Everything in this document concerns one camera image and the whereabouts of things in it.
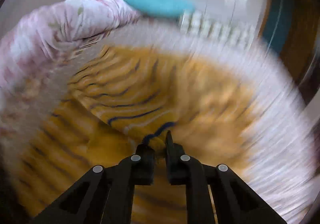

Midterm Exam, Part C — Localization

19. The yellow striped knit sweater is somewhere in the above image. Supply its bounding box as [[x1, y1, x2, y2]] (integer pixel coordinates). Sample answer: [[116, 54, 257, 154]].
[[15, 46, 255, 223]]

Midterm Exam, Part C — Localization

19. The beige dotted quilted bedspread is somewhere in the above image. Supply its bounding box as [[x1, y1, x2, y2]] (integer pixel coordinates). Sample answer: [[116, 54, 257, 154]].
[[1, 20, 316, 223]]

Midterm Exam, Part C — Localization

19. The pink floral duvet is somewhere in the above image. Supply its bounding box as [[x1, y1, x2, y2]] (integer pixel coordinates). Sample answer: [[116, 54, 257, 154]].
[[1, 0, 140, 93]]

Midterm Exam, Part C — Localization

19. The olive shell-pattern bolster pillow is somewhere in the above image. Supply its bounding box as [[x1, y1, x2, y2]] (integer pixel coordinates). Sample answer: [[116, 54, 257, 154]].
[[178, 11, 255, 49]]

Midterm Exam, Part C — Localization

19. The brown wooden door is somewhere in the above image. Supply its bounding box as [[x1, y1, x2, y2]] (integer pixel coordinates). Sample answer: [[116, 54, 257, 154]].
[[260, 0, 319, 84]]

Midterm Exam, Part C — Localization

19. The turquoise pillow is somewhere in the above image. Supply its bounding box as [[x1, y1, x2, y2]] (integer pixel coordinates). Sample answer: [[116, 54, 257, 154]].
[[123, 0, 195, 19]]

